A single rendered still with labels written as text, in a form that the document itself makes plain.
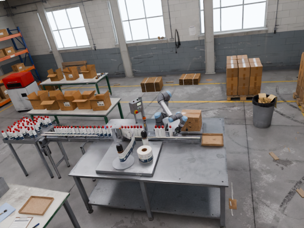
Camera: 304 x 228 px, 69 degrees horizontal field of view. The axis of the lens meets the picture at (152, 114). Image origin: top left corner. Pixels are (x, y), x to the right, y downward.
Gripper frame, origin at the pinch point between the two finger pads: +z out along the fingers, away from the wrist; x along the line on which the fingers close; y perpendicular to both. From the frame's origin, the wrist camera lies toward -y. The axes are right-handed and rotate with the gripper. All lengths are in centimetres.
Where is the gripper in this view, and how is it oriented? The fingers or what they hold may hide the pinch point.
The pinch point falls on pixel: (175, 134)
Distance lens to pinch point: 338.8
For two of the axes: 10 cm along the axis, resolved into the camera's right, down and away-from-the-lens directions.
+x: 9.1, 4.2, -0.1
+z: -3.5, 7.6, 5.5
